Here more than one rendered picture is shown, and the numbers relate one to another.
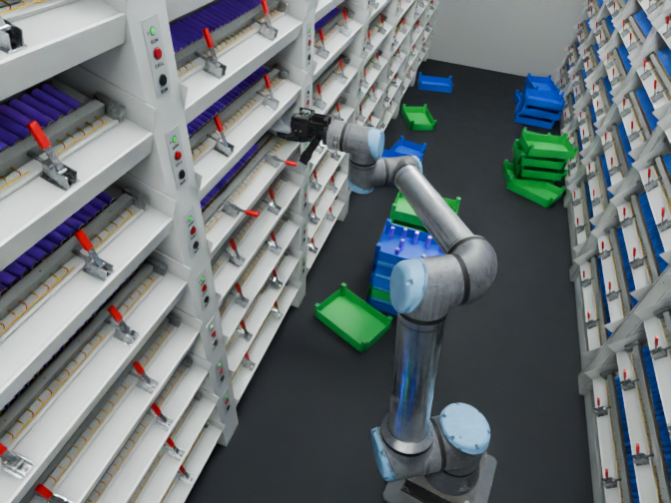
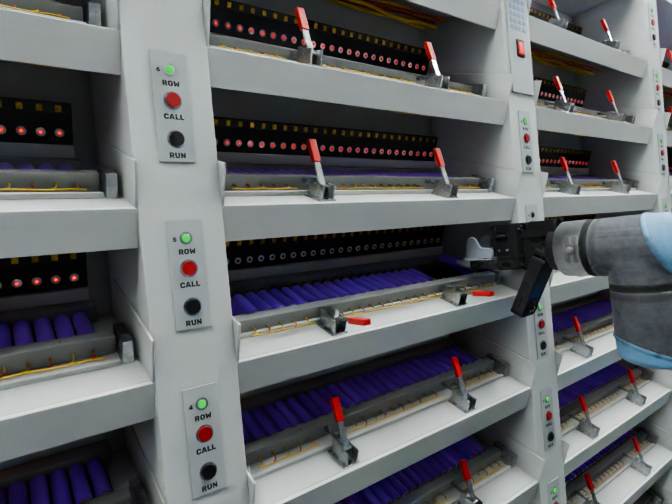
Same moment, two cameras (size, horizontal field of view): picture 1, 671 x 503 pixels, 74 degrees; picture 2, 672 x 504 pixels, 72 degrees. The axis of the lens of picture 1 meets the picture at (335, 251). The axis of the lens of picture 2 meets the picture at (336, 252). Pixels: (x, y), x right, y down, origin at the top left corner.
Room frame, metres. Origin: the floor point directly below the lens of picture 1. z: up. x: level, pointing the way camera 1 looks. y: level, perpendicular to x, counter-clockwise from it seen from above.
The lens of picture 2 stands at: (0.43, -0.14, 1.02)
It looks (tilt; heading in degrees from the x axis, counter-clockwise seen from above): 1 degrees down; 39
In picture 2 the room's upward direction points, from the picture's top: 5 degrees counter-clockwise
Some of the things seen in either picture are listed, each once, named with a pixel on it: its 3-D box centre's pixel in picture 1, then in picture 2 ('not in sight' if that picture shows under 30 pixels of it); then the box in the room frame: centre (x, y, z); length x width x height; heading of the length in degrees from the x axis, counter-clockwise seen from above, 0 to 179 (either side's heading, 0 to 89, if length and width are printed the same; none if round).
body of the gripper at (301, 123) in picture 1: (311, 128); (529, 246); (1.27, 0.11, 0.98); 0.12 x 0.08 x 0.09; 75
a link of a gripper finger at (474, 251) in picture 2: (277, 125); (472, 252); (1.28, 0.22, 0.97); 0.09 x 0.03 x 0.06; 79
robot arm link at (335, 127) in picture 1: (335, 136); (575, 248); (1.25, 0.03, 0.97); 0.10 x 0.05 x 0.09; 165
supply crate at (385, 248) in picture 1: (413, 247); not in sight; (1.46, -0.34, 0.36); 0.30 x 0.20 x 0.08; 75
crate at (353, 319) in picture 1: (352, 316); not in sight; (1.30, -0.11, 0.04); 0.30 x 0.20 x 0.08; 51
